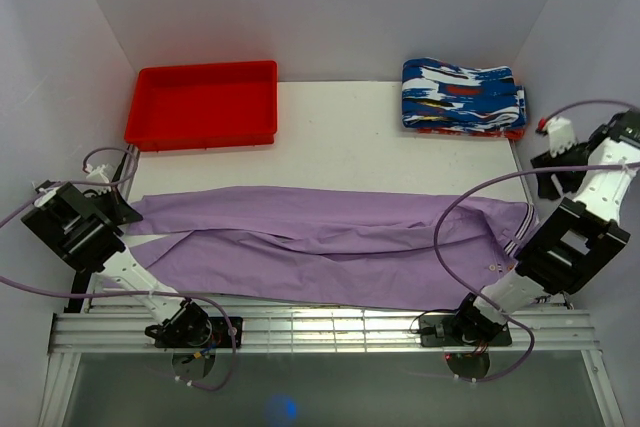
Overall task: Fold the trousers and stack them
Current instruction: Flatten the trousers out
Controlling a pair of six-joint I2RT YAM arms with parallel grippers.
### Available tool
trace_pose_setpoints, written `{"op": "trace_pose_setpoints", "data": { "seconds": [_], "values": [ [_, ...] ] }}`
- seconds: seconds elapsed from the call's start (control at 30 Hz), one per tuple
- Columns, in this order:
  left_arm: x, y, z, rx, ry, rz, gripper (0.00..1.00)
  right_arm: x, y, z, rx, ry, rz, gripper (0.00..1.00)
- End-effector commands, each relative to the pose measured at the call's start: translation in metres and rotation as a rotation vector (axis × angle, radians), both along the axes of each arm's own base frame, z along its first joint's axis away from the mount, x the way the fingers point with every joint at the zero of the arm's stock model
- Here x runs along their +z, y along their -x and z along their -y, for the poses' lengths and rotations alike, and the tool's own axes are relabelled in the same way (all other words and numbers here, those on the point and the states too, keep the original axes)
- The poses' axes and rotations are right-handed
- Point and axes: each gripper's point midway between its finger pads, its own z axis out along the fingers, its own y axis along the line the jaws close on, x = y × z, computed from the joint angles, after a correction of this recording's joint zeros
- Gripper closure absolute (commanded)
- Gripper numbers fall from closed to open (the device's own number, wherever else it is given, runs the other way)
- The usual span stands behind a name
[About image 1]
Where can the red plastic tray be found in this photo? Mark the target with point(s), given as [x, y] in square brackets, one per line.
[204, 106]

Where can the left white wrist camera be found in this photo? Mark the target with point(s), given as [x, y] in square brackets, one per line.
[99, 178]

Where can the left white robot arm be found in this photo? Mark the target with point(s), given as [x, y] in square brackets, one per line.
[84, 231]

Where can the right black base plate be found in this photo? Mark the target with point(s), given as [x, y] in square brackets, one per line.
[435, 332]

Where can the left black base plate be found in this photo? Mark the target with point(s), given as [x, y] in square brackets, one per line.
[225, 332]

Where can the purple trousers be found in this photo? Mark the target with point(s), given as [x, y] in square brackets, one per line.
[367, 249]

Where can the red folded trousers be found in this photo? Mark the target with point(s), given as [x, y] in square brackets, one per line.
[513, 134]

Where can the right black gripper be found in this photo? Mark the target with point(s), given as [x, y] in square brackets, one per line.
[546, 189]

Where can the blue patterned folded trousers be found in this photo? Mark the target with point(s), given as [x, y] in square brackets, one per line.
[436, 94]

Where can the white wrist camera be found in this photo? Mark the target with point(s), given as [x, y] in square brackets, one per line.
[99, 178]
[560, 134]

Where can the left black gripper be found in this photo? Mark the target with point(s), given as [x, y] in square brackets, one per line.
[121, 213]

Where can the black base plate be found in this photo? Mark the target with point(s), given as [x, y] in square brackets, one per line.
[435, 332]
[225, 332]

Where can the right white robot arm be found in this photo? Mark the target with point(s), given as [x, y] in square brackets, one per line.
[589, 181]

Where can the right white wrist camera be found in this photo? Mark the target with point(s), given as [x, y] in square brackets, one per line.
[560, 134]

